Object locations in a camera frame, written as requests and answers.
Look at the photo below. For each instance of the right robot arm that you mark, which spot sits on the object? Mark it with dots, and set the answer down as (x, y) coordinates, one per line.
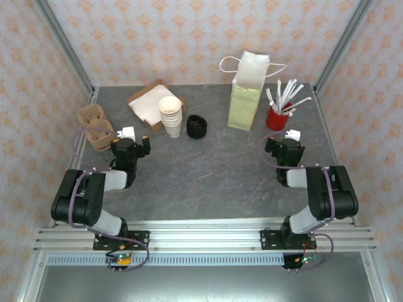
(333, 195)

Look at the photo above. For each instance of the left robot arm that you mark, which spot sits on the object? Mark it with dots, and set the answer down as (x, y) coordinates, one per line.
(78, 201)

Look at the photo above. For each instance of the brown cardboard napkin box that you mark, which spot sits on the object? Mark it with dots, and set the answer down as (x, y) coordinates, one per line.
(155, 127)

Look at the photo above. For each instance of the red straw holder cup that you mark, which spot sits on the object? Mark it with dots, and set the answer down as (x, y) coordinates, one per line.
(277, 121)

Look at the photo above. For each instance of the white napkin stack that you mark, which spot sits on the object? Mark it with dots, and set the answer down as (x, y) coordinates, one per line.
(146, 104)

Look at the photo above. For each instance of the grey metal panel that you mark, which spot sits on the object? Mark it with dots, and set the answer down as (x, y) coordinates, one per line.
(204, 286)

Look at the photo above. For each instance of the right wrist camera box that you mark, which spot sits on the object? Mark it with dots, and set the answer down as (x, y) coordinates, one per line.
(292, 134)

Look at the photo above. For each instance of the aluminium table side rail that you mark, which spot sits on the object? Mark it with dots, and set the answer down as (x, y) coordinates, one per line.
(94, 100)
(317, 94)

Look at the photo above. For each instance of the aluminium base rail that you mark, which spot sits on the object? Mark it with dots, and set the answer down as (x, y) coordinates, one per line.
(204, 234)

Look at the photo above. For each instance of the short aluminium frame post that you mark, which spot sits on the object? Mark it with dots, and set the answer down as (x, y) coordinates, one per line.
(30, 280)
(374, 280)

